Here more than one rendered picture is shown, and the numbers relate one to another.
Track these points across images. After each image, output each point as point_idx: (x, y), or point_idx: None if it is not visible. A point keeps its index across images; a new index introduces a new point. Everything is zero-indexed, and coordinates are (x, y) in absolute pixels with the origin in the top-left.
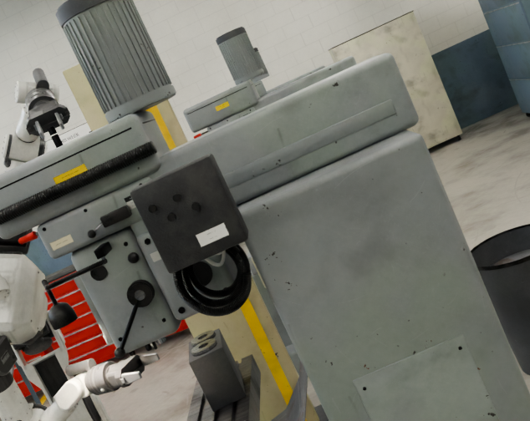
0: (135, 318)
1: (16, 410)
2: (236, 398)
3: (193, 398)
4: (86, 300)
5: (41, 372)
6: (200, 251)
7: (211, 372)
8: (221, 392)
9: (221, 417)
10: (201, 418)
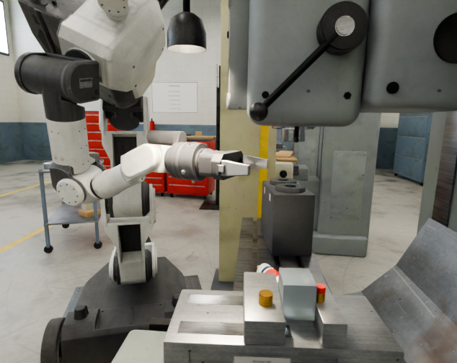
0: (305, 72)
1: (71, 153)
2: (300, 253)
3: (242, 232)
4: (231, 29)
5: (117, 145)
6: None
7: (291, 215)
8: (290, 240)
9: (284, 266)
10: (254, 256)
